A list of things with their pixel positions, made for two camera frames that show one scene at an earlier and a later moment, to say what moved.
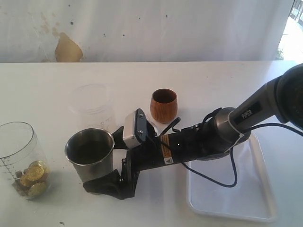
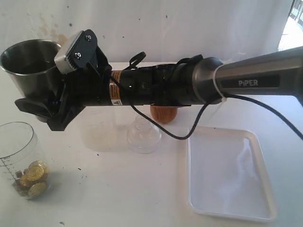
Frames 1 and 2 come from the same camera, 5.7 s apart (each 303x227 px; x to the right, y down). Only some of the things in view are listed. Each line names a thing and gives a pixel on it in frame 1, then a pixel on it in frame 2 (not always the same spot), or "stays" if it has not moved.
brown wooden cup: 163,105 stays
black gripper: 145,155 → 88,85
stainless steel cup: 91,151 → 32,65
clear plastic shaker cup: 22,158 stays
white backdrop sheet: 141,30 stays
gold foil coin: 31,174 stays
